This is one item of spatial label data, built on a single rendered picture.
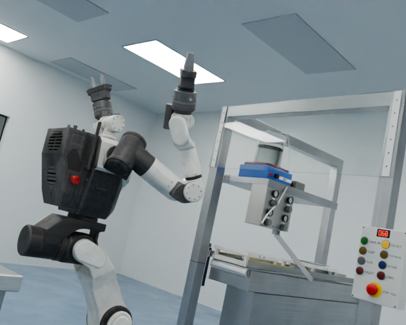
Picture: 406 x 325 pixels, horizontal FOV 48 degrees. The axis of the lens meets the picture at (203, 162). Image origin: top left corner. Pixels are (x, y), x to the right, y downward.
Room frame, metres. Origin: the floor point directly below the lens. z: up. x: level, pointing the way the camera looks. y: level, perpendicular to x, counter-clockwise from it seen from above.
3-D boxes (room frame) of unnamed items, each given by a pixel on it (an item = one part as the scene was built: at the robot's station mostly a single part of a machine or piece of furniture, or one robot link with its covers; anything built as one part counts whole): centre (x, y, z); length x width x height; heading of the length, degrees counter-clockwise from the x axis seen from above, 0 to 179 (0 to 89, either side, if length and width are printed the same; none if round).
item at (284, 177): (2.40, -0.34, 1.38); 0.21 x 0.20 x 0.09; 40
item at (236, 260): (2.44, -0.32, 0.91); 0.24 x 0.24 x 0.02; 40
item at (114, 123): (1.84, 0.39, 1.35); 0.10 x 0.07 x 0.09; 40
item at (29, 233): (1.78, 0.47, 0.88); 0.28 x 0.13 x 0.18; 130
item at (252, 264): (2.68, -0.82, 0.91); 1.32 x 0.02 x 0.03; 130
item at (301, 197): (2.56, -0.45, 1.31); 0.62 x 0.38 x 0.04; 130
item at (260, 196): (2.33, -0.38, 1.20); 0.22 x 0.11 x 0.20; 130
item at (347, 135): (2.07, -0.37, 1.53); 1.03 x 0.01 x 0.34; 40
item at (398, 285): (1.64, -0.70, 1.03); 0.17 x 0.06 x 0.26; 40
